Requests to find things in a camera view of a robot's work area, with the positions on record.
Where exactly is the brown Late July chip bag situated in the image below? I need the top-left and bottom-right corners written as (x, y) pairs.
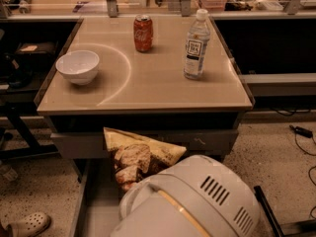
top-left (104, 127), bottom-right (187, 192)

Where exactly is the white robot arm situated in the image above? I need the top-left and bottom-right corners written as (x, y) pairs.
top-left (110, 155), bottom-right (260, 237)

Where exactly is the grey drawer cabinet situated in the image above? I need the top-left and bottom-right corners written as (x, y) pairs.
top-left (37, 15), bottom-right (254, 175)

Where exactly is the closed grey top drawer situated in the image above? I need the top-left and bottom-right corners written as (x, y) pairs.
top-left (51, 129), bottom-right (238, 159)

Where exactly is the open grey middle drawer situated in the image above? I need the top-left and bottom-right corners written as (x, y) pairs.
top-left (70, 159), bottom-right (125, 237)

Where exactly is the red Coca-Cola can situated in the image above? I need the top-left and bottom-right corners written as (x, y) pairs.
top-left (133, 14), bottom-right (153, 52)

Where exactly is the clear plastic water bottle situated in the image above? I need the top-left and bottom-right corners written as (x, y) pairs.
top-left (184, 9), bottom-right (210, 80)

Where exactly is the white ceramic bowl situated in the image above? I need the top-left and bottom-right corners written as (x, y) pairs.
top-left (55, 50), bottom-right (100, 85)

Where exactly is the white clog shoe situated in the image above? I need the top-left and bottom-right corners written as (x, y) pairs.
top-left (4, 212), bottom-right (51, 237)

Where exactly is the black metal stand base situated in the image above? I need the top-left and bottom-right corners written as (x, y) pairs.
top-left (253, 185), bottom-right (316, 237)

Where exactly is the black power adapter with cable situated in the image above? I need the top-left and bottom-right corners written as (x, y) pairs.
top-left (289, 124), bottom-right (316, 156)

